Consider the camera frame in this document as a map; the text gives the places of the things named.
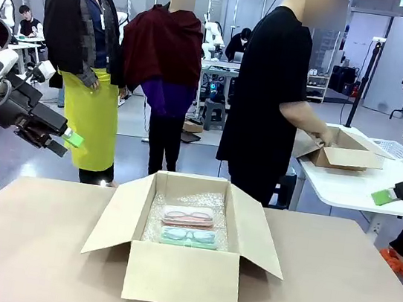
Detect black tripod stand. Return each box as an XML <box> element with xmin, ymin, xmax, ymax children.
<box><xmin>343</xmin><ymin>34</ymin><xmax>386</xmax><ymax>132</ymax></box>

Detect clear bubble wrap sheet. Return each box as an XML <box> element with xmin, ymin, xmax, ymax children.
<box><xmin>140</xmin><ymin>183</ymin><xmax>237</xmax><ymax>254</ymax></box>

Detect white shoe shelf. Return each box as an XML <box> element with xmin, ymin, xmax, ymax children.
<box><xmin>303</xmin><ymin>65</ymin><xmax>332</xmax><ymax>104</ymax></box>

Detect masked person in black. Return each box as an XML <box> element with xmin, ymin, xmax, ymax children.
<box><xmin>223</xmin><ymin>25</ymin><xmax>258</xmax><ymax>66</ymax></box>

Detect black equipment cases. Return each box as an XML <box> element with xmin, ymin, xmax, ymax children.
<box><xmin>327</xmin><ymin>62</ymin><xmax>361</xmax><ymax>97</ymax></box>

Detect person in black clothes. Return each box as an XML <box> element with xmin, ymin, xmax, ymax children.
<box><xmin>210</xmin><ymin>0</ymin><xmax>353</xmax><ymax>216</ymax></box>

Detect small cardboard box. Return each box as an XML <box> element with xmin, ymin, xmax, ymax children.
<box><xmin>291</xmin><ymin>121</ymin><xmax>389</xmax><ymax>177</ymax></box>

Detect white side table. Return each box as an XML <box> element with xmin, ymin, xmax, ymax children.
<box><xmin>281</xmin><ymin>128</ymin><xmax>403</xmax><ymax>240</ymax></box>

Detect person's right forearm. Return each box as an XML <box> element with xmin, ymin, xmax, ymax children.
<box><xmin>277</xmin><ymin>96</ymin><xmax>330</xmax><ymax>140</ymax></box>

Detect seated man in varsity jacket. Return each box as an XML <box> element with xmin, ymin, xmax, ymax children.
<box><xmin>14</xmin><ymin>4</ymin><xmax>52</xmax><ymax>41</ymax></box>

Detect grey step stool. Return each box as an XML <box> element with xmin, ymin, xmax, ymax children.
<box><xmin>199</xmin><ymin>97</ymin><xmax>229</xmax><ymax>133</ymax></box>

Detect flat cardboard box on floor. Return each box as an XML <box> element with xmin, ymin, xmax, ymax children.
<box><xmin>181</xmin><ymin>117</ymin><xmax>206</xmax><ymax>135</ymax></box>

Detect pink frame glasses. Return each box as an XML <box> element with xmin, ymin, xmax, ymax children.
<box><xmin>164</xmin><ymin>208</ymin><xmax>213</xmax><ymax>226</ymax></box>

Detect dark bin under table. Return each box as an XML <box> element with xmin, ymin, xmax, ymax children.
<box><xmin>271</xmin><ymin>172</ymin><xmax>299</xmax><ymax>212</ymax></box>

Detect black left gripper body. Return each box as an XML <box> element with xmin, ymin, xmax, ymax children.
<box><xmin>0</xmin><ymin>72</ymin><xmax>75</xmax><ymax>152</ymax></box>

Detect pink glasses case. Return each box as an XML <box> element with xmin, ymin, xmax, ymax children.
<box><xmin>160</xmin><ymin>205</ymin><xmax>216</xmax><ymax>233</ymax></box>

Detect person's right hand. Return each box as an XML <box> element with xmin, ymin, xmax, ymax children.
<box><xmin>309</xmin><ymin>123</ymin><xmax>338</xmax><ymax>150</ymax></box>

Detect white background desk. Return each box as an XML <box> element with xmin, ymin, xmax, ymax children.
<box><xmin>3</xmin><ymin>32</ymin><xmax>45</xmax><ymax>77</ymax></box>

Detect teal frame glasses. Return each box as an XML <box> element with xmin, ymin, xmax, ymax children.
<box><xmin>162</xmin><ymin>226</ymin><xmax>216</xmax><ymax>245</ymax></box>

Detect background workbench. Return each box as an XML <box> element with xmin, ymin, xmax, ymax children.
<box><xmin>195</xmin><ymin>56</ymin><xmax>243</xmax><ymax>101</ymax></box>

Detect mint green glasses case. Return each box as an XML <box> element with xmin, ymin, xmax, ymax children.
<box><xmin>158</xmin><ymin>223</ymin><xmax>220</xmax><ymax>252</ymax></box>

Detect mannequin with maroon shawl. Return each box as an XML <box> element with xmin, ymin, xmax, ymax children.
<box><xmin>104</xmin><ymin>0</ymin><xmax>212</xmax><ymax>180</ymax></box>

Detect mannequin with yellow skirt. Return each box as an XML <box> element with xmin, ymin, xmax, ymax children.
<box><xmin>20</xmin><ymin>0</ymin><xmax>141</xmax><ymax>188</ymax></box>

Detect large open cardboard box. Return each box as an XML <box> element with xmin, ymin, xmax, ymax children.
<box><xmin>74</xmin><ymin>160</ymin><xmax>297</xmax><ymax>302</ymax></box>

